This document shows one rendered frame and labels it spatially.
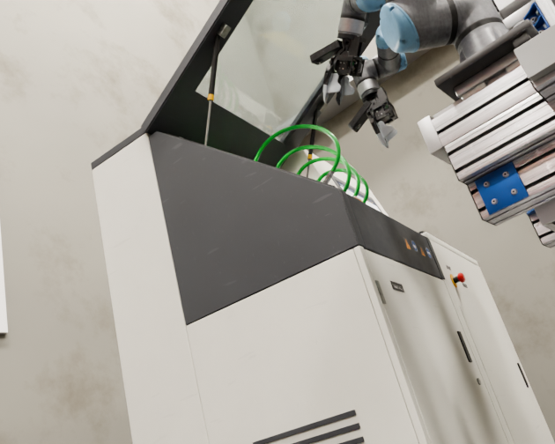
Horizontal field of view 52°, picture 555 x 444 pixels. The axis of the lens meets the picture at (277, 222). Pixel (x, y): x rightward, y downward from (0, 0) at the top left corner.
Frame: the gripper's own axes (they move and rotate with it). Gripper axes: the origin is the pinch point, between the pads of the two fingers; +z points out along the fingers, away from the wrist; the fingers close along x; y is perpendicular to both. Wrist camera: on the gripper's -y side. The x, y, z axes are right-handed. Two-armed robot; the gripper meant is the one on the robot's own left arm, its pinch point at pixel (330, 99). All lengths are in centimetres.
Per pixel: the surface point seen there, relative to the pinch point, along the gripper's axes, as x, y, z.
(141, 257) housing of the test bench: -41, -32, 58
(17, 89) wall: 23, -239, 30
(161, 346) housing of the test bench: -47, -11, 77
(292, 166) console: 41, -40, 31
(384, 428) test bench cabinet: -44, 60, 66
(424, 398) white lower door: -34, 63, 61
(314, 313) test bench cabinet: -39, 33, 51
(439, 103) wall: 298, -95, -6
